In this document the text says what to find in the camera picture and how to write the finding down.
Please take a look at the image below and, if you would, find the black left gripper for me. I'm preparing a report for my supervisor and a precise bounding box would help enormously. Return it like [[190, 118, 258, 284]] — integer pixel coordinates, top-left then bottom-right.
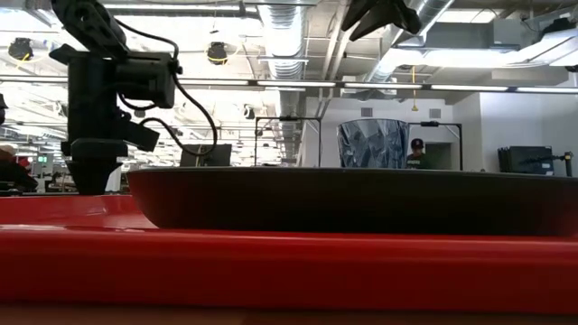
[[49, 44, 160, 196]]

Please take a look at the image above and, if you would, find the clear faceted glass cup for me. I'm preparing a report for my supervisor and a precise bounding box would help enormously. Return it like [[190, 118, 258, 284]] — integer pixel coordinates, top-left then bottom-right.
[[336, 118, 411, 170]]

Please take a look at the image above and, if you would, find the black round plate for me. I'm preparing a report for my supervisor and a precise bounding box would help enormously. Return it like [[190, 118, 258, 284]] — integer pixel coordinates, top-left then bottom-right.
[[126, 166, 578, 238]]

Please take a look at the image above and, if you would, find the red plastic tray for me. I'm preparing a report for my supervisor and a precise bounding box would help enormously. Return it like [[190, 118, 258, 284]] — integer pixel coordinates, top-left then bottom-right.
[[0, 193, 578, 316]]

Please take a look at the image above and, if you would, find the white square pillar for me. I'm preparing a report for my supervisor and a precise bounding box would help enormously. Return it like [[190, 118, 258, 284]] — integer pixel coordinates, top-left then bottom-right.
[[104, 167, 124, 194]]

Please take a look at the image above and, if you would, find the person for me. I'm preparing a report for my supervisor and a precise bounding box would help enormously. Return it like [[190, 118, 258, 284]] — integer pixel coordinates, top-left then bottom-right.
[[0, 144, 40, 194], [406, 138, 431, 171]]

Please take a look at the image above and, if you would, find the suspended ceiling light track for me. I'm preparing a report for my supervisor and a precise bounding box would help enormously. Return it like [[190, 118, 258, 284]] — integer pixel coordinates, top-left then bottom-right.
[[0, 75, 578, 94]]

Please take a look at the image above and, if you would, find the black computer monitor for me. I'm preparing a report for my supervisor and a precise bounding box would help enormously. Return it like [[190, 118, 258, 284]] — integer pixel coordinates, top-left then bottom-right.
[[179, 144, 233, 169]]

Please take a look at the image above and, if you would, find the gray door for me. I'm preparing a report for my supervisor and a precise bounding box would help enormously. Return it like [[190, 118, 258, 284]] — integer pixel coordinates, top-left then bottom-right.
[[424, 143, 453, 172]]

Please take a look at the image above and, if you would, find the dark blue cabinet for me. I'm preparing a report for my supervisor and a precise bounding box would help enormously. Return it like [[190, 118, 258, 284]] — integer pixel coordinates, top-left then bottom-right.
[[498, 145, 555, 177]]

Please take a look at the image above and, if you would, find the silver slanted ceiling duct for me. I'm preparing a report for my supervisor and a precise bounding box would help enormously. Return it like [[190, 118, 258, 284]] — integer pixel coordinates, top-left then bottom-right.
[[360, 0, 457, 85]]

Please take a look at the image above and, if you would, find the yellow hanging cord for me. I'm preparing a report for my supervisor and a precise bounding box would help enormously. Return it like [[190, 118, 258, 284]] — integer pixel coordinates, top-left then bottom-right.
[[409, 65, 420, 113]]

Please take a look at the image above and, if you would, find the silver round ceiling duct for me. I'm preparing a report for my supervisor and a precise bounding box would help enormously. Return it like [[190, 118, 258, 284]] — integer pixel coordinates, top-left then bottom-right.
[[257, 0, 309, 162]]

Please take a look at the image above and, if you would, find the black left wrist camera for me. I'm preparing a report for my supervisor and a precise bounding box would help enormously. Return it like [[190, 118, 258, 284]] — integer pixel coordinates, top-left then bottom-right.
[[115, 51, 178, 110]]

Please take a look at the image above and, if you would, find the black background rig frame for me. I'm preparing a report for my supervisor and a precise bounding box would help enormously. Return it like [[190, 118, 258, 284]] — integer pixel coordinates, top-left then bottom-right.
[[254, 116, 322, 169], [408, 120, 464, 172]]

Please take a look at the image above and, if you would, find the black ceiling cord reel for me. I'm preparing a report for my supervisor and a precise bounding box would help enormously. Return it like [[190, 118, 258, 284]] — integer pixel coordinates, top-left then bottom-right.
[[7, 37, 35, 62], [206, 41, 229, 67]]

